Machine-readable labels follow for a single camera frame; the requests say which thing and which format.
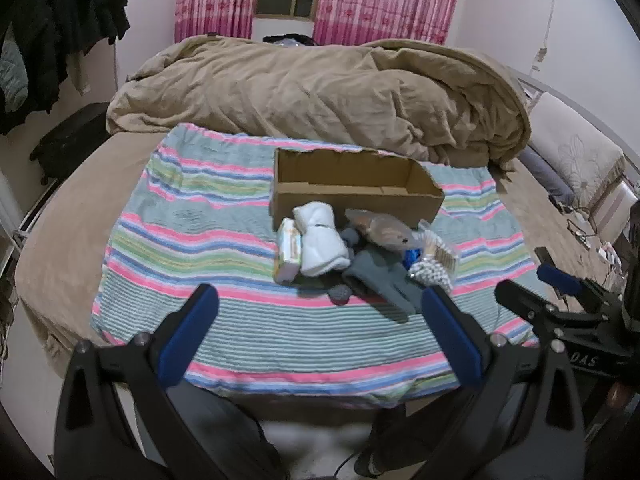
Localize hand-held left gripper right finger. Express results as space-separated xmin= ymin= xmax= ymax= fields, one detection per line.
xmin=420 ymin=285 xmax=588 ymax=480

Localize striped blanket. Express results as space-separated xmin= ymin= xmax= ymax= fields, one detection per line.
xmin=90 ymin=122 xmax=546 ymax=408

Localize person's right leg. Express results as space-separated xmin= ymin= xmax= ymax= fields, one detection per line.
xmin=350 ymin=400 xmax=451 ymax=480

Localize open cardboard box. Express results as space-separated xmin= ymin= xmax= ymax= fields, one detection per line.
xmin=269 ymin=147 xmax=445 ymax=233

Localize black suitcase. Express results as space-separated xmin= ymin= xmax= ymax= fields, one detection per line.
xmin=30 ymin=102 xmax=112 ymax=183

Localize white socks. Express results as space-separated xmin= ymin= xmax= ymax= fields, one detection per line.
xmin=292 ymin=201 xmax=351 ymax=277

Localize bed with tan sheet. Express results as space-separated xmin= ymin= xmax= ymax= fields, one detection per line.
xmin=14 ymin=35 xmax=640 ymax=411

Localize black bag behind duvet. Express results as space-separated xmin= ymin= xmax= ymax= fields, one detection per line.
xmin=262 ymin=34 xmax=316 ymax=47

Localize yellow white tissue packet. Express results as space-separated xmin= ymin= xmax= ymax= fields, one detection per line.
xmin=273 ymin=217 xmax=304 ymax=285

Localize cables on bed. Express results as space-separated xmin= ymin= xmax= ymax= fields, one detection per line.
xmin=547 ymin=195 xmax=603 ymax=243

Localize grey blue pillow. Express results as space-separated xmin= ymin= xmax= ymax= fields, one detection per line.
xmin=517 ymin=152 xmax=576 ymax=203

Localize grey knit glove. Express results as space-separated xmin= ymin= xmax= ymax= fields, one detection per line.
xmin=341 ymin=249 xmax=426 ymax=317

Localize clear bag with brown contents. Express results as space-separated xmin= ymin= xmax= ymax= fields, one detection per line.
xmin=345 ymin=208 xmax=431 ymax=251

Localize tan duvet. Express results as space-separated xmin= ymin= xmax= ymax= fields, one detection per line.
xmin=106 ymin=35 xmax=532 ymax=168

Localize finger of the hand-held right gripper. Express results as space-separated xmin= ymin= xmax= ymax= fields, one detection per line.
xmin=534 ymin=247 xmax=618 ymax=311
xmin=494 ymin=280 xmax=563 ymax=333

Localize white floral pillow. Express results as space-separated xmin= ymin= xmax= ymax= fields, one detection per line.
xmin=530 ymin=92 xmax=628 ymax=211

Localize clear bag of wooden clothespins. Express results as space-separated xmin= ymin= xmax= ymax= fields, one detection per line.
xmin=417 ymin=227 xmax=458 ymax=273

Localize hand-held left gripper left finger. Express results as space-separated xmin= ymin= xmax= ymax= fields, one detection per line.
xmin=54 ymin=284 xmax=221 ymax=480

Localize pink curtain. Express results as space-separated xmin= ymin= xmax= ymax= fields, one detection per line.
xmin=312 ymin=0 xmax=468 ymax=46
xmin=174 ymin=0 xmax=261 ymax=43

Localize hanging black jackets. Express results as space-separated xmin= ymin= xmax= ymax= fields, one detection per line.
xmin=0 ymin=0 xmax=132 ymax=136

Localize person's left leg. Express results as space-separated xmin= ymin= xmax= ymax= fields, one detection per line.
xmin=165 ymin=395 xmax=286 ymax=480

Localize person's leg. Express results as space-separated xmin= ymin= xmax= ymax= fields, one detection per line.
xmin=350 ymin=400 xmax=451 ymax=480
xmin=165 ymin=395 xmax=286 ymax=480

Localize grey metal headboard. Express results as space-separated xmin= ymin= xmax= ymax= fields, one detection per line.
xmin=507 ymin=67 xmax=640 ymax=161

